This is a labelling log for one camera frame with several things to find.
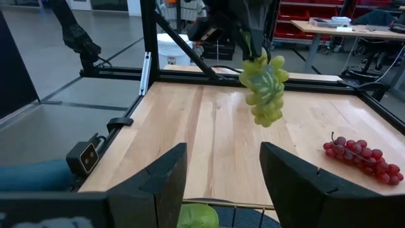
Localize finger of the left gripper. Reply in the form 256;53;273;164
251;12;270;60
235;18;252;60

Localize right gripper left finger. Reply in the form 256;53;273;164
106;142;188;228

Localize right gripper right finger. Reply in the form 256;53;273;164
259;141;405;228

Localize bright green pear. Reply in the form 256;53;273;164
177;203;220;228

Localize green grape bunch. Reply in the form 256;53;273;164
239;47;289;128

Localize red grape bunch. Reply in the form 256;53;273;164
322;131;405;187

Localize black storage case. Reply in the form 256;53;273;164
202;41;235;61

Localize red shelf bins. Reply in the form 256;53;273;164
273;0;393;41

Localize round dark blue mat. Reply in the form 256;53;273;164
215;205;281;228

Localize white bucket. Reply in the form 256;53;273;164
157;33;194;69

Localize wooden desk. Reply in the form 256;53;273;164
290;19;405;70

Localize black office chair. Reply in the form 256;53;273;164
341;9;405;92

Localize black panel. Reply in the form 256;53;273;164
0;11;41;120

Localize black table-level camera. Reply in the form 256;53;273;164
65;132;107;177

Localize black wire basket gold rim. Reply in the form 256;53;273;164
182;198;279;228

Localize black table frame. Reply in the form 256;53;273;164
50;0;405;153

